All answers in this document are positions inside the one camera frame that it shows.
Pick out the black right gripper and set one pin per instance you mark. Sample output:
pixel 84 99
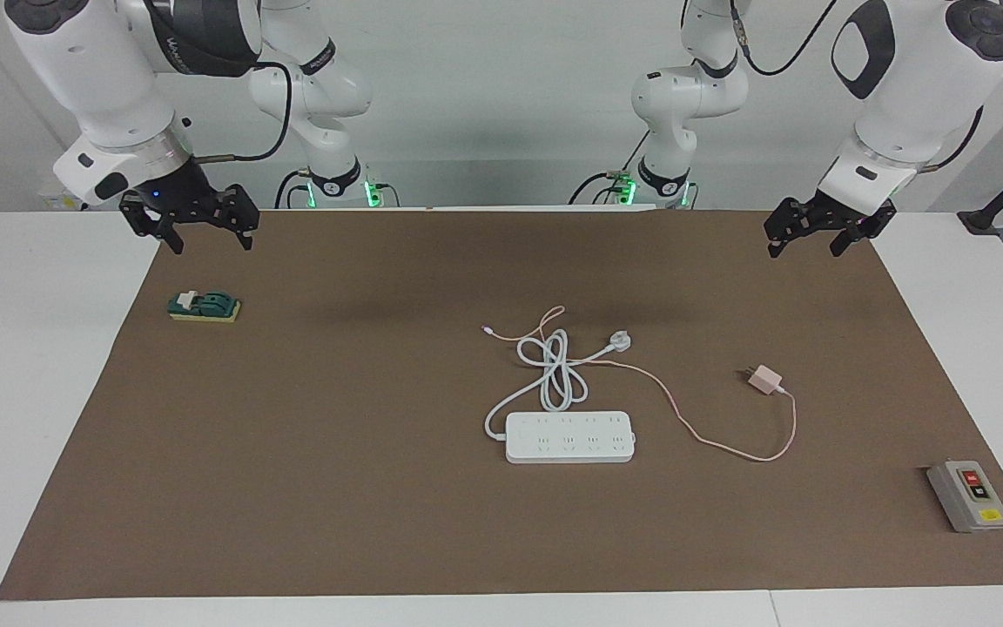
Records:
pixel 188 200

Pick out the brown table mat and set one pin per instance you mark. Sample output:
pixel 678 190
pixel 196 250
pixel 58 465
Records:
pixel 336 488

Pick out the grey on off switch box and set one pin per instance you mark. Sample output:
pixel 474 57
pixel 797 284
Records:
pixel 970 496

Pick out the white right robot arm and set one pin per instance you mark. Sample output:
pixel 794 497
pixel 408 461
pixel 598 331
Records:
pixel 92 70

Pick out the white power strip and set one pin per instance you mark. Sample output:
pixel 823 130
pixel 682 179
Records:
pixel 569 437

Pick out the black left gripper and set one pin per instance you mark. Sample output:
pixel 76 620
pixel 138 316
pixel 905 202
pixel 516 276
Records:
pixel 841 213

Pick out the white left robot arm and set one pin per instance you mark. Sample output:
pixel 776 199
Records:
pixel 902 78

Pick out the pink charger plug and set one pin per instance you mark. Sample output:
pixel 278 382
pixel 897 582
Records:
pixel 764 380

